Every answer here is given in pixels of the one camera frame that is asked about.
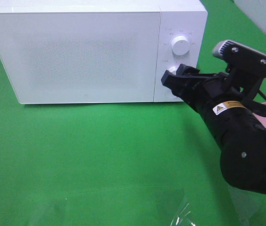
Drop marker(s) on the white microwave door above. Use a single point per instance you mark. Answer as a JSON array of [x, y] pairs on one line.
[[53, 58]]

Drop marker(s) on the round door release button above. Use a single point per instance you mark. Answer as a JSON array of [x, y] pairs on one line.
[[168, 93]]

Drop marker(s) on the white lower microwave knob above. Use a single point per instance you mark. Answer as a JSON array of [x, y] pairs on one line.
[[171, 71]]

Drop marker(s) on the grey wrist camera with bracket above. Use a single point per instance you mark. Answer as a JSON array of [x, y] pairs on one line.
[[246, 67]]

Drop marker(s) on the green table mat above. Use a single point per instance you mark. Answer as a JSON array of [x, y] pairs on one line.
[[100, 164]]

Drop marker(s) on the white microwave knob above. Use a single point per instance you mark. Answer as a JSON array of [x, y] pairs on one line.
[[180, 45], [171, 71]]

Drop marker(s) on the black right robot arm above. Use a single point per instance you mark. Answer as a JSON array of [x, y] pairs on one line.
[[235, 128]]

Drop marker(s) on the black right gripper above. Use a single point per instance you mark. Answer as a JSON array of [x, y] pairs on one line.
[[202, 91]]

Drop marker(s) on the white upper microwave knob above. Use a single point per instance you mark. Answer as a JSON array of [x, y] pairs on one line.
[[180, 45]]

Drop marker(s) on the white microwave oven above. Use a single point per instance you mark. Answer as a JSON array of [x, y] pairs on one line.
[[187, 17]]

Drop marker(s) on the clear plastic film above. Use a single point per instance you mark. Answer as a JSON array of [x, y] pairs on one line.
[[173, 208]]

